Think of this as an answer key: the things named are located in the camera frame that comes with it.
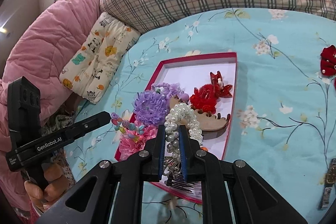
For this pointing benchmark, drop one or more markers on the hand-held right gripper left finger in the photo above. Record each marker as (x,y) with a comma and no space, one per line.
(162,150)

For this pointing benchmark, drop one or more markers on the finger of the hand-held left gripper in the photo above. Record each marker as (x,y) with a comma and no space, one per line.
(92,123)

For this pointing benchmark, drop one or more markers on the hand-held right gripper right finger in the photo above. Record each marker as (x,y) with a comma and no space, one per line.
(183,150)

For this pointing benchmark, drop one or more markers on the pink flower hair accessory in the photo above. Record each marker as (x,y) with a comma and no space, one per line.
(131,146)

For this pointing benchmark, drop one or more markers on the white pearl hair comb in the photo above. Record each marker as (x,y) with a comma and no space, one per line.
(183,113)

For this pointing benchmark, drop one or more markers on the purple flower hair accessory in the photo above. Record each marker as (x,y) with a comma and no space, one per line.
(149,108)

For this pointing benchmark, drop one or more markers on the red flower hair clip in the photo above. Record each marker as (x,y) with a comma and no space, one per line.
(202,98)

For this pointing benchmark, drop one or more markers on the red rimmed white box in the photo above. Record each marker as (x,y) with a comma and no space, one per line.
(183,69)

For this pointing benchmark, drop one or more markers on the person's left hand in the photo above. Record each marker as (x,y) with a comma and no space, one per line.
(55,182)

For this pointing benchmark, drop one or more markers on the dark floral clothing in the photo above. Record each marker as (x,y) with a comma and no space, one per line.
(61,119)

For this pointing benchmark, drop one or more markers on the panda print pillow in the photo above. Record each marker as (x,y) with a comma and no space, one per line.
(97,61)

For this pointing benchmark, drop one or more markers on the purple pearl scrunchie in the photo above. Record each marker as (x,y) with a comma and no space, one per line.
(174,88)

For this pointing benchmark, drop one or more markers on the red ribbon hair clip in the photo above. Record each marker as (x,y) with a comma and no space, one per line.
(223,88)

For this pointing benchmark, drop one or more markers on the pink padded quilt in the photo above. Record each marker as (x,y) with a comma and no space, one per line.
(47,37)

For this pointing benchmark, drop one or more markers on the teal floral bedsheet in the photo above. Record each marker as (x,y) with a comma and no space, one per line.
(275,121)

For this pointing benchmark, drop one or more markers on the metal wrist watch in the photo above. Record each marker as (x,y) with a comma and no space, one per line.
(330,176)

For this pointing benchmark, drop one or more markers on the red velvet bow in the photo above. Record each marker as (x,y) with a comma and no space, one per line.
(328,61)

